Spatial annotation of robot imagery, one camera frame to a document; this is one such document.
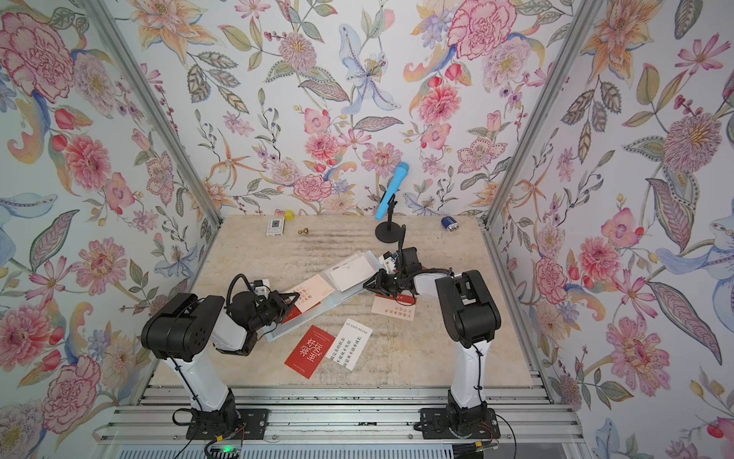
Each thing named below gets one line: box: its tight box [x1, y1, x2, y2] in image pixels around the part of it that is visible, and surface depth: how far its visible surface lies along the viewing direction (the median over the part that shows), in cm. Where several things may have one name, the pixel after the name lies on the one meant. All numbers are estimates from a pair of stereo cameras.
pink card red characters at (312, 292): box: [288, 273, 336, 314], surface depth 98 cm
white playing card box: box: [266, 217, 285, 238], surface depth 120 cm
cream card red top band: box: [370, 293, 418, 322], surface depth 97 cm
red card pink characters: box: [283, 325, 336, 380], surface depth 88 cm
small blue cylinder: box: [441, 216, 460, 232], surface depth 120 cm
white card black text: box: [324, 318, 374, 372], surface depth 90 cm
